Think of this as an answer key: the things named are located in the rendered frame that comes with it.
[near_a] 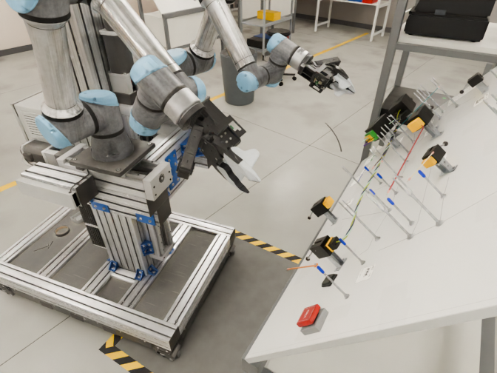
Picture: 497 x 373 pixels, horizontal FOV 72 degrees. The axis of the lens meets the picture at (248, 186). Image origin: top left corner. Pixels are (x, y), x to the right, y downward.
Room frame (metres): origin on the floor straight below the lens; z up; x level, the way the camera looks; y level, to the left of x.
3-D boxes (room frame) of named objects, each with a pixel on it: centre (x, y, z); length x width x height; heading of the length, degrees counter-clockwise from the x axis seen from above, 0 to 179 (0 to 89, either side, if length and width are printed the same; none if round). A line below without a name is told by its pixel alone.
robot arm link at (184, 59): (1.57, 0.33, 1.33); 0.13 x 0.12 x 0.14; 137
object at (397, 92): (1.65, -0.87, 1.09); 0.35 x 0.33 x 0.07; 149
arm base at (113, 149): (1.11, 0.51, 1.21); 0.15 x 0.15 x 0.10
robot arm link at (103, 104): (1.10, 0.51, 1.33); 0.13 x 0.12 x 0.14; 146
